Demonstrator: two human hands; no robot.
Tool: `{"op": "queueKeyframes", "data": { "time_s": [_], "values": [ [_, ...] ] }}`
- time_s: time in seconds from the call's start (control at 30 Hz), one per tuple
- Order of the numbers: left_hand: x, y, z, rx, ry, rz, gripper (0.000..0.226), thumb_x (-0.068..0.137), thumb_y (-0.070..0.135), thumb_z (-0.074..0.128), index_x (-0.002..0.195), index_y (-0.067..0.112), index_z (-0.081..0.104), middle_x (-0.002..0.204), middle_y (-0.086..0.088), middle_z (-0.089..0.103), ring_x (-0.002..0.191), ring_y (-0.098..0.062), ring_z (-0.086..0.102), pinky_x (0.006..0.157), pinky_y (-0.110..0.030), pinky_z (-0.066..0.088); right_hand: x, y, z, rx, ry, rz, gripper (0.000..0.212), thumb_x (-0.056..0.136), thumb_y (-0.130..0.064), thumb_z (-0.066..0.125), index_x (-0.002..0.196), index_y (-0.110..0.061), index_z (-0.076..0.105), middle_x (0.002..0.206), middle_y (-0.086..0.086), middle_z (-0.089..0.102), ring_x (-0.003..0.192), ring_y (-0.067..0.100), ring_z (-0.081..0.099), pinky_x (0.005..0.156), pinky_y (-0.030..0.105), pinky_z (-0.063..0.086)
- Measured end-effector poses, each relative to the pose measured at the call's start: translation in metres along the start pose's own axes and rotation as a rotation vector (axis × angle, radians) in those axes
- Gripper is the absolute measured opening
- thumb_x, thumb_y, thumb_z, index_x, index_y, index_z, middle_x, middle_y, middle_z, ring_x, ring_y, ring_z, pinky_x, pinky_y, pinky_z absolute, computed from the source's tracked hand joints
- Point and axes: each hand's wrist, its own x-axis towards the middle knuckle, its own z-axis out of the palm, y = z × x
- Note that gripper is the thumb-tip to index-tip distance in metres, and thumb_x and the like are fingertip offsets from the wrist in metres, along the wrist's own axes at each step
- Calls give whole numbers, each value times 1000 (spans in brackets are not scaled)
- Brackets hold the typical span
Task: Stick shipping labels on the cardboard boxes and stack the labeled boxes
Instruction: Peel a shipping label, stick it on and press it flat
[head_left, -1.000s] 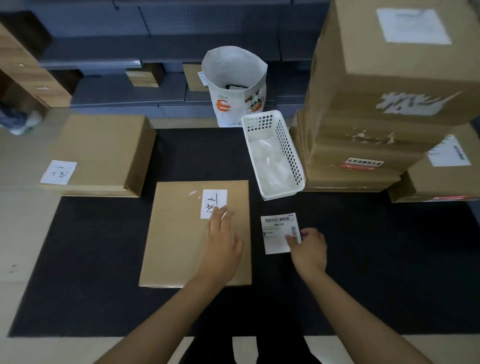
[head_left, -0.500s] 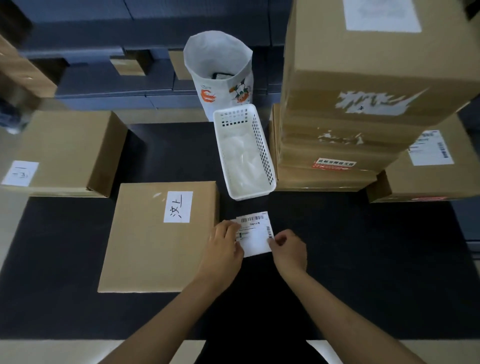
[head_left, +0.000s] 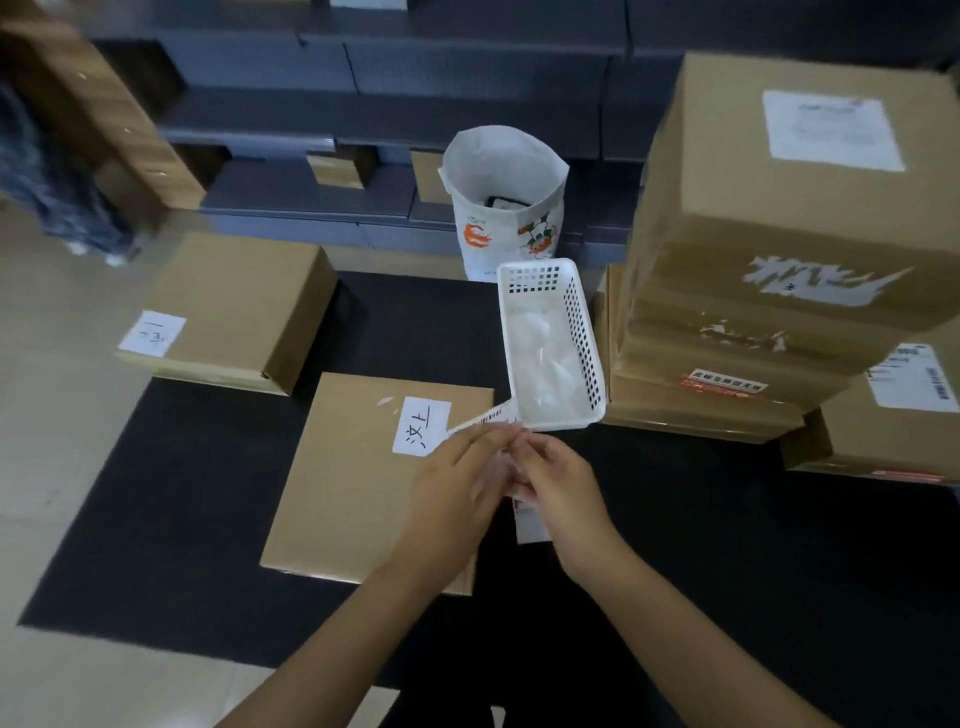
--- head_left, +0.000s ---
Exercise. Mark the person's left hand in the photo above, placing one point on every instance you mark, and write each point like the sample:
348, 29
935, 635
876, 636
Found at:
442, 510

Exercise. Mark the person's right hand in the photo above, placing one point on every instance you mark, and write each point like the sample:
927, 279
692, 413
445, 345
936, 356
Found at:
570, 510

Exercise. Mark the person's right thumb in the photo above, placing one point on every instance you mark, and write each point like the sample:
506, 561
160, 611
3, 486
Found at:
525, 480

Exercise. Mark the person's left thumb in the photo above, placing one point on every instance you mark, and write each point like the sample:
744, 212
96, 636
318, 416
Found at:
493, 471

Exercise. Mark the clear packet with barcode label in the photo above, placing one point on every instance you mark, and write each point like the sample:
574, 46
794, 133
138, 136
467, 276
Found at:
532, 526

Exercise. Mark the person's left forearm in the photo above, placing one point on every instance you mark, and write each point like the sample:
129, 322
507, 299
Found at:
352, 652

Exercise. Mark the person's right forearm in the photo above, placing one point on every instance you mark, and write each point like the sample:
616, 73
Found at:
690, 652

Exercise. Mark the pile of clear packets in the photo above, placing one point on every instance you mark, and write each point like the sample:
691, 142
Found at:
544, 360

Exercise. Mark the white perforated plastic basket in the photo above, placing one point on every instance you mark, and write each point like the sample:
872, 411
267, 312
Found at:
589, 352

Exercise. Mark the flat cardboard box white label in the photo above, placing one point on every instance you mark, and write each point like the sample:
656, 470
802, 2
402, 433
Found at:
337, 480

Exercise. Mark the cardboard box red label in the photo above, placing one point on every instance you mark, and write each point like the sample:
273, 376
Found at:
675, 409

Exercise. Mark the black item in bag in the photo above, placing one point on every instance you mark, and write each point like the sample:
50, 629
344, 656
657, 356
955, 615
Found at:
502, 202

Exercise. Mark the white paper bag orange print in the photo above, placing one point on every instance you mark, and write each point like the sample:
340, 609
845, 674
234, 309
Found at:
495, 169

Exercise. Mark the small cardboard box white label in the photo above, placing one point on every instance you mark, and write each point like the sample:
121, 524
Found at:
240, 300

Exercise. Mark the black floor mat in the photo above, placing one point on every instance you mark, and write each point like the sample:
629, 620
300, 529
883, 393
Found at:
187, 525

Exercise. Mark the grey shelving unit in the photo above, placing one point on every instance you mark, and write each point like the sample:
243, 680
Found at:
300, 195

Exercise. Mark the cardboard box barcode label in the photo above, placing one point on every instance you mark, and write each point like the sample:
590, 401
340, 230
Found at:
877, 435

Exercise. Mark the large cardboard box white print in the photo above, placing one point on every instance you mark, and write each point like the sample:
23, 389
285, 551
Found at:
787, 225

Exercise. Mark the plain tall cardboard box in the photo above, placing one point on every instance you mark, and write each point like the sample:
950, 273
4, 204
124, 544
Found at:
97, 97

